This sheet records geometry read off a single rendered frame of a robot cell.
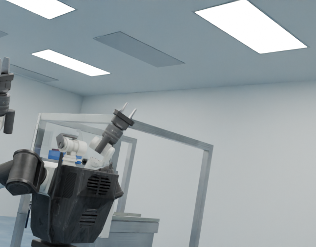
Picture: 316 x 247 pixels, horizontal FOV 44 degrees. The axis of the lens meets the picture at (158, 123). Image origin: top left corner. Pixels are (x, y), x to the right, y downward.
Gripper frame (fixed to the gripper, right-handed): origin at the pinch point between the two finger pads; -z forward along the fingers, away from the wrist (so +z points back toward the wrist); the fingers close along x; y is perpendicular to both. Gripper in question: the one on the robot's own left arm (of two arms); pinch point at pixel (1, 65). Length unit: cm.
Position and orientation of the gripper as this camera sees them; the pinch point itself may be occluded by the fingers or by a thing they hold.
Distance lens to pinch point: 160.8
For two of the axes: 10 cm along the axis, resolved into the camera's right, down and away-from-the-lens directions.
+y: 9.5, 2.7, -1.7
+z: -2.2, 9.4, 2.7
